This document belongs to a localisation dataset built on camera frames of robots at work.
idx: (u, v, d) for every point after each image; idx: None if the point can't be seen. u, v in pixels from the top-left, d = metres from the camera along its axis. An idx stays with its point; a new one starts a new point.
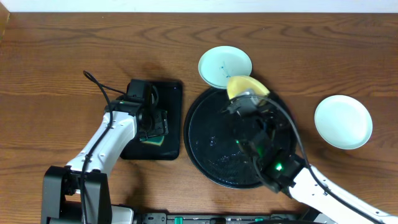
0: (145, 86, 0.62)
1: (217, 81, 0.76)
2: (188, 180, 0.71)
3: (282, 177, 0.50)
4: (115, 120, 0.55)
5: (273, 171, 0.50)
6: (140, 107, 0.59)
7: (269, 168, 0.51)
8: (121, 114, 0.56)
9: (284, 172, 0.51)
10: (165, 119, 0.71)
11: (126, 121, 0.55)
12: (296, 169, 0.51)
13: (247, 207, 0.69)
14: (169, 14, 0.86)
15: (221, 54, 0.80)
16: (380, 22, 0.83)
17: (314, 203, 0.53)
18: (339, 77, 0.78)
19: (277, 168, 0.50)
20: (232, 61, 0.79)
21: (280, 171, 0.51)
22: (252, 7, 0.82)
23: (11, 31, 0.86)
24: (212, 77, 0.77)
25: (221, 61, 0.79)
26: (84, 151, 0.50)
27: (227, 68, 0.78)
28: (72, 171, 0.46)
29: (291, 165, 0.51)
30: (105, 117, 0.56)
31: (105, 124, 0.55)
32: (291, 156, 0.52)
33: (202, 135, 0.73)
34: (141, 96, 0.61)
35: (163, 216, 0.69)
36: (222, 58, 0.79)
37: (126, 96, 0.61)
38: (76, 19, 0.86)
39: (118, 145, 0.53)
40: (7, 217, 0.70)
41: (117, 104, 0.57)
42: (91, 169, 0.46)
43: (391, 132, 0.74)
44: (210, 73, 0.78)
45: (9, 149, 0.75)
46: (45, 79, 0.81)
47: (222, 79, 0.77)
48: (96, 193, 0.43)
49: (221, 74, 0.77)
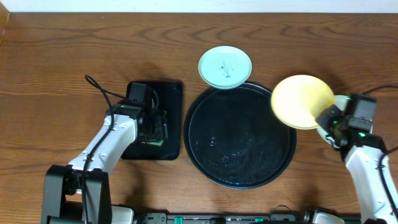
0: (145, 90, 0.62)
1: (217, 82, 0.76)
2: (188, 180, 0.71)
3: (357, 139, 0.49)
4: (116, 122, 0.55)
5: (357, 132, 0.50)
6: (141, 111, 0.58)
7: (356, 129, 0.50)
8: (122, 117, 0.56)
9: (362, 140, 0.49)
10: (164, 124, 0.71)
11: (127, 124, 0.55)
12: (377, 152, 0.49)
13: (247, 207, 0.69)
14: (169, 14, 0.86)
15: (222, 54, 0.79)
16: (380, 22, 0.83)
17: (357, 170, 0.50)
18: (339, 78, 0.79)
19: (360, 134, 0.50)
20: (232, 61, 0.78)
21: (362, 137, 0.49)
22: (252, 7, 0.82)
23: (12, 31, 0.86)
24: (212, 77, 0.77)
25: (221, 61, 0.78)
26: (86, 151, 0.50)
27: (228, 69, 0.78)
28: (74, 170, 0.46)
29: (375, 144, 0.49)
30: (106, 121, 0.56)
31: (106, 127, 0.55)
32: (381, 142, 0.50)
33: (202, 135, 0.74)
34: (141, 99, 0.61)
35: (163, 216, 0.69)
36: (222, 58, 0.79)
37: (127, 101, 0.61)
38: (77, 19, 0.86)
39: (119, 147, 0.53)
40: (7, 217, 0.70)
41: (119, 107, 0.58)
42: (92, 168, 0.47)
43: (391, 132, 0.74)
44: (210, 73, 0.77)
45: (9, 149, 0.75)
46: (45, 78, 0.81)
47: (222, 79, 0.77)
48: (97, 191, 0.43)
49: (221, 74, 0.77)
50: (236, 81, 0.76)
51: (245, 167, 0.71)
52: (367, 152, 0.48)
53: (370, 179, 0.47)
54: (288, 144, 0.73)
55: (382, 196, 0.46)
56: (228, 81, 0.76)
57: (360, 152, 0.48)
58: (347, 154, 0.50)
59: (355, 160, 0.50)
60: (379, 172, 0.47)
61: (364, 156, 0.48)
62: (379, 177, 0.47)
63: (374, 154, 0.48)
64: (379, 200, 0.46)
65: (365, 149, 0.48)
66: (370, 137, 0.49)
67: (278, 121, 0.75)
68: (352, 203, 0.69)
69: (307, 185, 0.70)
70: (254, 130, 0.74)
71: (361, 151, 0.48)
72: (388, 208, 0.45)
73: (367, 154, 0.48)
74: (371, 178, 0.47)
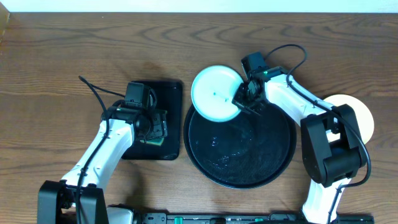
0: (141, 91, 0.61)
1: (220, 111, 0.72)
2: (188, 180, 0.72)
3: (265, 78, 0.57)
4: (111, 128, 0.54)
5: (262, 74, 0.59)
6: (138, 114, 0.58)
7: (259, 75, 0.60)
8: (117, 121, 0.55)
9: (269, 76, 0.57)
10: (163, 121, 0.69)
11: (123, 130, 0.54)
12: (285, 78, 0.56)
13: (247, 206, 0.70)
14: (168, 14, 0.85)
15: (208, 77, 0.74)
16: (381, 22, 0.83)
17: (280, 98, 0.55)
18: (339, 77, 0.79)
19: (265, 72, 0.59)
20: (224, 83, 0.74)
21: (265, 74, 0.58)
22: (252, 7, 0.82)
23: (11, 31, 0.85)
24: (206, 108, 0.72)
25: (209, 87, 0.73)
26: (80, 163, 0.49)
27: (222, 93, 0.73)
28: (68, 185, 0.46)
29: (277, 73, 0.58)
30: (101, 126, 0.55)
31: (101, 134, 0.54)
32: (280, 67, 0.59)
33: (203, 135, 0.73)
34: (138, 100, 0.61)
35: (163, 216, 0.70)
36: (212, 82, 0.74)
37: (124, 102, 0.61)
38: (76, 19, 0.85)
39: (114, 156, 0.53)
40: (7, 217, 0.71)
41: (114, 111, 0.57)
42: (86, 184, 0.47)
43: (392, 132, 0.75)
44: (203, 103, 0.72)
45: (9, 149, 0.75)
46: (44, 78, 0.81)
47: (223, 106, 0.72)
48: (91, 208, 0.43)
49: (220, 102, 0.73)
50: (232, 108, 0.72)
51: (245, 167, 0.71)
52: (275, 82, 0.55)
53: (288, 95, 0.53)
54: (288, 144, 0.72)
55: (303, 101, 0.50)
56: (231, 105, 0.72)
57: (270, 84, 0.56)
58: (265, 90, 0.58)
59: (272, 93, 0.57)
60: (291, 89, 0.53)
61: (274, 84, 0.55)
62: (293, 93, 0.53)
63: (281, 79, 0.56)
64: (301, 105, 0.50)
65: (273, 81, 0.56)
66: (271, 70, 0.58)
67: (278, 121, 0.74)
68: (352, 203, 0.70)
69: (307, 185, 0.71)
70: (254, 130, 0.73)
71: (272, 83, 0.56)
72: (310, 107, 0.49)
73: (277, 83, 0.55)
74: (288, 94, 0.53)
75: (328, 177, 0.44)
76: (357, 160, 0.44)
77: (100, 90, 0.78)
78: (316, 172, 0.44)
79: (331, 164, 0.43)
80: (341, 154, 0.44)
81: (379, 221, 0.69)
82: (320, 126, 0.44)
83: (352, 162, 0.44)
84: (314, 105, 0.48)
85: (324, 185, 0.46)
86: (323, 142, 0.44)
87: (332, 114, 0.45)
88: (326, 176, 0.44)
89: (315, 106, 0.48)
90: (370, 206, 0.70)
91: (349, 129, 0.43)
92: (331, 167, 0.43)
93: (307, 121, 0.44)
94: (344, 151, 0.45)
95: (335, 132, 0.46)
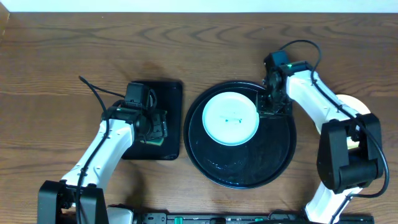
0: (141, 91, 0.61)
1: (234, 134, 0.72)
2: (189, 180, 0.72)
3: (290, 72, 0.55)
4: (111, 129, 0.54)
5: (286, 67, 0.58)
6: (138, 114, 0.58)
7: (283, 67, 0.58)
8: (117, 121, 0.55)
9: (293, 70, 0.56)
10: (163, 122, 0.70)
11: (123, 130, 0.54)
12: (310, 74, 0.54)
13: (247, 207, 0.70)
14: (168, 14, 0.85)
15: (212, 107, 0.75)
16: (380, 22, 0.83)
17: (301, 94, 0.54)
18: (339, 77, 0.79)
19: (289, 66, 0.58)
20: (232, 108, 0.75)
21: (290, 68, 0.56)
22: (251, 7, 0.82)
23: (11, 31, 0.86)
24: (223, 135, 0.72)
25: (219, 116, 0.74)
26: (80, 163, 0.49)
27: (233, 116, 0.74)
28: (68, 185, 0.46)
29: (301, 68, 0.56)
30: (101, 126, 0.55)
31: (101, 134, 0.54)
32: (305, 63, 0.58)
33: (203, 135, 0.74)
34: (138, 101, 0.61)
35: (163, 216, 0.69)
36: (220, 109, 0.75)
37: (124, 102, 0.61)
38: (76, 19, 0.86)
39: (114, 157, 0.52)
40: (7, 217, 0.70)
41: (114, 111, 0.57)
42: (86, 184, 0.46)
43: (392, 132, 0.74)
44: (221, 132, 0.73)
45: (9, 149, 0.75)
46: (44, 78, 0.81)
47: (239, 129, 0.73)
48: (92, 209, 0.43)
49: (234, 127, 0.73)
50: (248, 127, 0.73)
51: (245, 167, 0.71)
52: (301, 76, 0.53)
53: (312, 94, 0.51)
54: (289, 145, 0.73)
55: (326, 104, 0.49)
56: (245, 124, 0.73)
57: (293, 79, 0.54)
58: (286, 84, 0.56)
59: (293, 88, 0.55)
60: (316, 88, 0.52)
61: (299, 81, 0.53)
62: (317, 92, 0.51)
63: (306, 76, 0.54)
64: (324, 107, 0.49)
65: (299, 76, 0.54)
66: (296, 65, 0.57)
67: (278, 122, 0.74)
68: (352, 203, 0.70)
69: (307, 185, 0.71)
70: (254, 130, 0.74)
71: (296, 77, 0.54)
72: (333, 111, 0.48)
73: (302, 78, 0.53)
74: (311, 93, 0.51)
75: (341, 184, 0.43)
76: (373, 170, 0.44)
77: (100, 90, 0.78)
78: (329, 179, 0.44)
79: (346, 173, 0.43)
80: (357, 163, 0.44)
81: (379, 221, 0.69)
82: (342, 135, 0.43)
83: (367, 172, 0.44)
84: (339, 110, 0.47)
85: (334, 191, 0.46)
86: (341, 151, 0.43)
87: (356, 123, 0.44)
88: (339, 183, 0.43)
89: (339, 111, 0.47)
90: (370, 206, 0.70)
91: (370, 139, 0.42)
92: (346, 175, 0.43)
93: (330, 128, 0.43)
94: (361, 160, 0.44)
95: (357, 139, 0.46)
